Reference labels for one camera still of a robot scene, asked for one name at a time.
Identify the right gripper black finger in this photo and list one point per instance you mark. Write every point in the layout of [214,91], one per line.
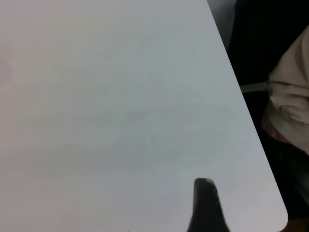
[206,210]

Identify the beige cloth garment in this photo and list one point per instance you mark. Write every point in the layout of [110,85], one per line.
[289,96]

